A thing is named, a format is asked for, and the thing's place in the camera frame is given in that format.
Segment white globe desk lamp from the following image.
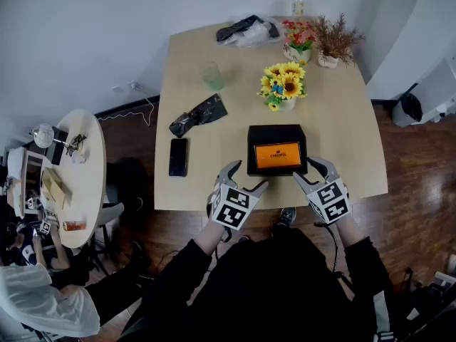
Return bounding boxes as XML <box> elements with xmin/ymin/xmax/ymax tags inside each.
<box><xmin>29</xmin><ymin>123</ymin><xmax>71</xmax><ymax>150</ymax></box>

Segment black notebook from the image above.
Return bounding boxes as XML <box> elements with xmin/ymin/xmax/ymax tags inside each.
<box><xmin>51</xmin><ymin>126</ymin><xmax>70</xmax><ymax>167</ymax></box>

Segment crumpled black plastic bag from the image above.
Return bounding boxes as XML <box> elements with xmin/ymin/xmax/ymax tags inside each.
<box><xmin>168</xmin><ymin>93</ymin><xmax>229</xmax><ymax>139</ymax></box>

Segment potted brown dried plant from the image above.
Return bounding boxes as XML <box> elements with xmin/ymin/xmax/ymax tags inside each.
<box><xmin>311</xmin><ymin>12</ymin><xmax>366</xmax><ymax>70</ymax></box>

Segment potted pink flowers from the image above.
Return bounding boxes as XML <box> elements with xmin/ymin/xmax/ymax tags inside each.
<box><xmin>281</xmin><ymin>19</ymin><xmax>316</xmax><ymax>64</ymax></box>

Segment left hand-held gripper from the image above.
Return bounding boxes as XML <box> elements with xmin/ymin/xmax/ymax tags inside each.
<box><xmin>206</xmin><ymin>160</ymin><xmax>270</xmax><ymax>232</ymax></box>

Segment person's left forearm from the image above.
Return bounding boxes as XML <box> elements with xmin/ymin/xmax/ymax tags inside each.
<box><xmin>156</xmin><ymin>218</ymin><xmax>229</xmax><ymax>294</ymax></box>

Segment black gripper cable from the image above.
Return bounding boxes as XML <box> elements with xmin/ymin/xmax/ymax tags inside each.
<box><xmin>313</xmin><ymin>220</ymin><xmax>345</xmax><ymax>278</ymax></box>

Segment white cabinet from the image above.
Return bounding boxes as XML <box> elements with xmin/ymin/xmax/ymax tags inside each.
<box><xmin>413</xmin><ymin>58</ymin><xmax>456</xmax><ymax>120</ymax></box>

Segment person's right forearm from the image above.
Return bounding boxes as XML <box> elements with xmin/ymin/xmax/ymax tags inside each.
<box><xmin>334</xmin><ymin>214</ymin><xmax>393</xmax><ymax>299</ymax></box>

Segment person's dark sneaker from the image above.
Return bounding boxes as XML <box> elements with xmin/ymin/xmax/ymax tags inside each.
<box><xmin>276</xmin><ymin>206</ymin><xmax>298</xmax><ymax>229</ymax></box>

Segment black smartphone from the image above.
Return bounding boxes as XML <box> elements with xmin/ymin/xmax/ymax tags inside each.
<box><xmin>168</xmin><ymin>138</ymin><xmax>189</xmax><ymax>178</ymax></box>

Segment orange drink can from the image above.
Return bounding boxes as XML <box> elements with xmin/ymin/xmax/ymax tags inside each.
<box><xmin>62</xmin><ymin>220</ymin><xmax>88</xmax><ymax>232</ymax></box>

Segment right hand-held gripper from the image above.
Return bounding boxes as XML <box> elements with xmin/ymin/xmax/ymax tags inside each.
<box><xmin>292</xmin><ymin>156</ymin><xmax>352</xmax><ymax>226</ymax></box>

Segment potted sunflower bouquet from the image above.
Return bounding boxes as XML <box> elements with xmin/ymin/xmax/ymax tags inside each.
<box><xmin>256</xmin><ymin>61</ymin><xmax>309</xmax><ymax>113</ymax></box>

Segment bunch of keys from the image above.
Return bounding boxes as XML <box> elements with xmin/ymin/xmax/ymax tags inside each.
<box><xmin>65</xmin><ymin>133</ymin><xmax>88</xmax><ymax>157</ymax></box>

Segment person's black clothing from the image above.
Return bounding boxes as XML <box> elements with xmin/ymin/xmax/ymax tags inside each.
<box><xmin>142</xmin><ymin>224</ymin><xmax>393</xmax><ymax>342</ymax></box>

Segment long black remote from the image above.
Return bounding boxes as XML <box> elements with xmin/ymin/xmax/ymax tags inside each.
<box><xmin>216</xmin><ymin>14</ymin><xmax>265</xmax><ymax>43</ymax></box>

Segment grey chair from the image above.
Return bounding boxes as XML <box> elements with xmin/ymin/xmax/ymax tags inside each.
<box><xmin>93</xmin><ymin>202</ymin><xmax>126</xmax><ymax>278</ymax></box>

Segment clear plastic bag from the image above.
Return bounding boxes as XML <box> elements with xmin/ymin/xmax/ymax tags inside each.
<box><xmin>216</xmin><ymin>14</ymin><xmax>284</xmax><ymax>48</ymax></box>

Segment white storage rack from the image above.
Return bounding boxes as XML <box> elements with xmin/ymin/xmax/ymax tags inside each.
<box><xmin>6</xmin><ymin>146</ymin><xmax>46</xmax><ymax>219</ymax></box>

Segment white charger cable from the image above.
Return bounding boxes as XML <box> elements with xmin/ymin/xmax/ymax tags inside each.
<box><xmin>97</xmin><ymin>83</ymin><xmax>156</xmax><ymax>126</ymax></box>

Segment black box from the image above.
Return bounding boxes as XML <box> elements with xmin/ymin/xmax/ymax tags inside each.
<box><xmin>247</xmin><ymin>124</ymin><xmax>309</xmax><ymax>177</ymax></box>

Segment orange plastic piece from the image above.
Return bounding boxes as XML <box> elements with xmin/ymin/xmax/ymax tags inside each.
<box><xmin>254</xmin><ymin>141</ymin><xmax>302</xmax><ymax>171</ymax></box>

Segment green glass cup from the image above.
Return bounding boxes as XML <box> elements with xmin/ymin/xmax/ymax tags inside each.
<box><xmin>198</xmin><ymin>61</ymin><xmax>225</xmax><ymax>92</ymax></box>

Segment grey bin with black bag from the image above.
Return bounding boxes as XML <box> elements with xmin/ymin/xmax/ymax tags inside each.
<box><xmin>391</xmin><ymin>92</ymin><xmax>425</xmax><ymax>128</ymax></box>

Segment open wooden box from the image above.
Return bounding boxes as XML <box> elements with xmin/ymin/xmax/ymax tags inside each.
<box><xmin>41</xmin><ymin>167</ymin><xmax>73</xmax><ymax>210</ymax></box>

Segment round white side table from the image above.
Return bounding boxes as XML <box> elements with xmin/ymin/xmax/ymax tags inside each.
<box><xmin>35</xmin><ymin>108</ymin><xmax>108</xmax><ymax>249</ymax></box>

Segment black chair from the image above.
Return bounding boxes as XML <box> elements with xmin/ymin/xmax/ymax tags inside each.
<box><xmin>105</xmin><ymin>157</ymin><xmax>150</xmax><ymax>224</ymax></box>

